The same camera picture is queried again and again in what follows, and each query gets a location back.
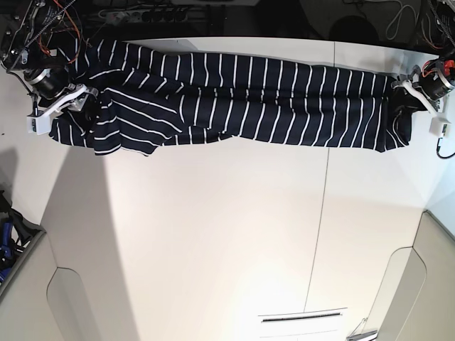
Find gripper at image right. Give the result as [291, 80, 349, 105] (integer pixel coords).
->
[390, 58, 454, 123]

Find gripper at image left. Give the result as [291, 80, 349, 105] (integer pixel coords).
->
[23, 69, 102, 123]

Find navy white striped T-shirt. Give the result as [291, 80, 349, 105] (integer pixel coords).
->
[49, 40, 412, 156]

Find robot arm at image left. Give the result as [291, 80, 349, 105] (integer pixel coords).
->
[1, 1, 105, 120]

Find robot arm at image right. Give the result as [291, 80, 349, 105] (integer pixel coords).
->
[389, 1, 454, 124]

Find black round stool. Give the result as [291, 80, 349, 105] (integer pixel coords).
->
[328, 16, 380, 45]

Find white power strip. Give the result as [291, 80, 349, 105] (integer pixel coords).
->
[98, 8, 188, 26]

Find blue black items in bin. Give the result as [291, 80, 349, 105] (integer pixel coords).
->
[1, 190, 39, 283]

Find silver clip bottom right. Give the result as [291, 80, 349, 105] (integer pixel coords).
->
[346, 318, 379, 341]

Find white camera box image right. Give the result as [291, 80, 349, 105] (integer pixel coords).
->
[429, 116, 451, 138]

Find white camera box image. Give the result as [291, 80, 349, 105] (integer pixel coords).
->
[429, 116, 451, 138]
[26, 115, 52, 135]

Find white camera box image left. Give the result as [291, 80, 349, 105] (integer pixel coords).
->
[26, 115, 52, 135]

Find grey looped cable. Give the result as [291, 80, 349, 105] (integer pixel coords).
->
[385, 0, 427, 42]

